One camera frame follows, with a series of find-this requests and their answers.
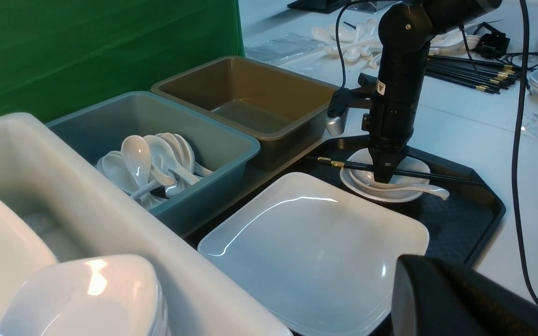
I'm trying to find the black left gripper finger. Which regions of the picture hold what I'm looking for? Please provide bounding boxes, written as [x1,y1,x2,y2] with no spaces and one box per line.
[391,254,538,336]

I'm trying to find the brown plastic bin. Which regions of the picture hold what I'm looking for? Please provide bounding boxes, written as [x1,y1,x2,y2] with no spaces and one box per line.
[151,56,337,171]

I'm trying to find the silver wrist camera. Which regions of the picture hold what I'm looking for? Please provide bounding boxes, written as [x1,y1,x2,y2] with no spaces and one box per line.
[325,73,377,137]

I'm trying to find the bundle of black chopsticks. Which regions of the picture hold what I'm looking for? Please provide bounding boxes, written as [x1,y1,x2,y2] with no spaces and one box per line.
[425,56,520,94]

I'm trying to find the teal plastic bin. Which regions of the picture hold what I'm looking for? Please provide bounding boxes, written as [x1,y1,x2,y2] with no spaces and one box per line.
[47,91,260,238]

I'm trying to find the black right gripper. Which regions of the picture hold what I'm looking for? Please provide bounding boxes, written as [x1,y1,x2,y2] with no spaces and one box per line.
[367,112,412,183]

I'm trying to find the large white plastic tub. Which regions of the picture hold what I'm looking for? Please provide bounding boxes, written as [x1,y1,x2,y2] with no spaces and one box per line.
[0,112,291,336]

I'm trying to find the stack of small white bowls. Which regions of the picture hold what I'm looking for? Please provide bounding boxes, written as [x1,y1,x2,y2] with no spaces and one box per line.
[0,254,171,336]

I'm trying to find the large white square plate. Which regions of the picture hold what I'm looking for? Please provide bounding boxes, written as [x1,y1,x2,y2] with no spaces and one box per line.
[197,172,430,336]

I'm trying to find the clear plastic bag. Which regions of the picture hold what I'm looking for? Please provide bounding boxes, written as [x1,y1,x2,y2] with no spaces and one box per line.
[245,34,325,66]

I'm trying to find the white ceramic soup spoon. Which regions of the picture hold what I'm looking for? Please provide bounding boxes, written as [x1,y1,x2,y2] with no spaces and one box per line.
[347,169,450,200]

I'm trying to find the black plastic serving tray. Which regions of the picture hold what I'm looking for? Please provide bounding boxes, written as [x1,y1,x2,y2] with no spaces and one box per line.
[186,136,505,336]

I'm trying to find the green cloth backdrop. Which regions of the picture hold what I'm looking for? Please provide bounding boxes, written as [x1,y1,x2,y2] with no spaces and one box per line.
[0,0,244,123]

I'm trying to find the black chopstick gold band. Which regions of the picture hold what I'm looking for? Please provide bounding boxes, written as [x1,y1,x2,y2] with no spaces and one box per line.
[304,156,485,186]

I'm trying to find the small white round dish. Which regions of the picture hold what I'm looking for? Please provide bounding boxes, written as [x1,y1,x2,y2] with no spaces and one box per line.
[340,149,431,203]

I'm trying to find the loose white spoons on table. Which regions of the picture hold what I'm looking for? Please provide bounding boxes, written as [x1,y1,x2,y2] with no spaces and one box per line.
[311,19,481,69]

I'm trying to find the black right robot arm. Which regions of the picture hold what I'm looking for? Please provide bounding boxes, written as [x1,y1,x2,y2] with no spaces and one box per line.
[366,0,501,183]

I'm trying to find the pile of white soup spoons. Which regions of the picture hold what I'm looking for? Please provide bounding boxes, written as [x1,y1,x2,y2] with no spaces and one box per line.
[96,133,212,210]

